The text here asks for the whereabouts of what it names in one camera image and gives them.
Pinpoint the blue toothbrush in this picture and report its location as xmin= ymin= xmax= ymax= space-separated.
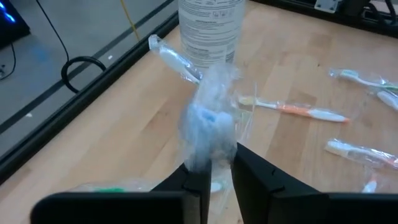
xmin=178 ymin=62 xmax=240 ymax=174

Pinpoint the green toothbrush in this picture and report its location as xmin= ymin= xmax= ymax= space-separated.
xmin=328 ymin=67 xmax=398 ymax=91
xmin=70 ymin=177 xmax=158 ymax=194

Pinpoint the purple toothbrush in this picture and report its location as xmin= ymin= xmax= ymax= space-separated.
xmin=375 ymin=89 xmax=398 ymax=112

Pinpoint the coiled black cable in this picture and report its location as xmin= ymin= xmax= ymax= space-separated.
xmin=34 ymin=0 xmax=108 ymax=94

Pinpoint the yellow cord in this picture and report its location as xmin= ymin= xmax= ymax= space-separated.
xmin=119 ymin=0 xmax=141 ymax=42

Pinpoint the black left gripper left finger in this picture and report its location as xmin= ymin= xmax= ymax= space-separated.
xmin=30 ymin=159 xmax=213 ymax=224

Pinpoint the black computer with lights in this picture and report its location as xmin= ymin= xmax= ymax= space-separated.
xmin=0 ymin=0 xmax=31 ymax=47

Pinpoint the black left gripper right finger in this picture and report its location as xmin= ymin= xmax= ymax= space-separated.
xmin=231 ymin=142 xmax=398 ymax=224

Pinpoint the orange toothbrush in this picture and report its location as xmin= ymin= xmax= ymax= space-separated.
xmin=238 ymin=95 xmax=351 ymax=124
xmin=323 ymin=138 xmax=398 ymax=171
xmin=360 ymin=174 xmax=379 ymax=194
xmin=147 ymin=33 xmax=205 ymax=85

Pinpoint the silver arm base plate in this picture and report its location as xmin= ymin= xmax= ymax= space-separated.
xmin=313 ymin=0 xmax=340 ymax=13

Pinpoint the white wipes canister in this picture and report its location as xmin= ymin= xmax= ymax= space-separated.
xmin=177 ymin=0 xmax=247 ymax=74

